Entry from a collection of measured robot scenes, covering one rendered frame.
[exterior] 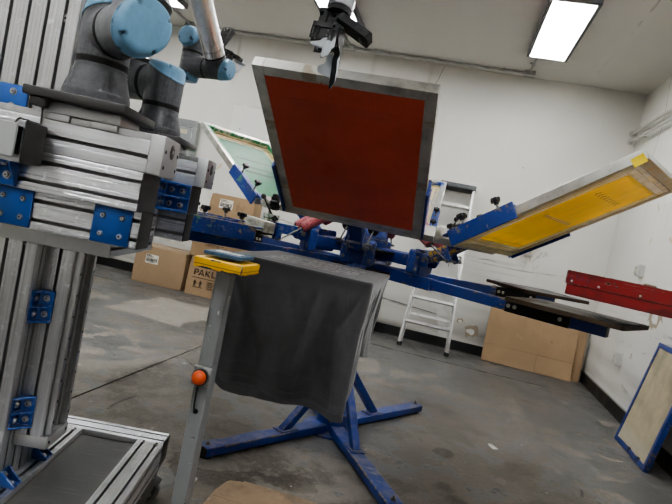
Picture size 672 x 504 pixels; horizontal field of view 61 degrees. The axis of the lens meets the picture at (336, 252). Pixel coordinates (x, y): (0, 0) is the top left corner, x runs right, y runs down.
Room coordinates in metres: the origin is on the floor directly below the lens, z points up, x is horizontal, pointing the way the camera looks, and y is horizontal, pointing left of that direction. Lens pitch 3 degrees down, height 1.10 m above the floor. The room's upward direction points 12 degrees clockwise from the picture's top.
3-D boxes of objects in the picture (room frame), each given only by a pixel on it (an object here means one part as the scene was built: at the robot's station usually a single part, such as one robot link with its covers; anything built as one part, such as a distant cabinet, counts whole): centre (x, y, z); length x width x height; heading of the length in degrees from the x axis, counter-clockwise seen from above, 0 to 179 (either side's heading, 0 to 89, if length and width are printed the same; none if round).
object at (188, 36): (2.13, 0.67, 1.65); 0.11 x 0.08 x 0.09; 158
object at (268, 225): (2.72, 0.69, 1.05); 1.08 x 0.61 x 0.23; 109
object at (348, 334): (1.69, 0.09, 0.74); 0.45 x 0.03 x 0.43; 79
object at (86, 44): (1.33, 0.62, 1.42); 0.13 x 0.12 x 0.14; 45
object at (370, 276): (1.92, 0.05, 0.95); 0.48 x 0.44 x 0.01; 169
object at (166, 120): (1.83, 0.64, 1.31); 0.15 x 0.15 x 0.10
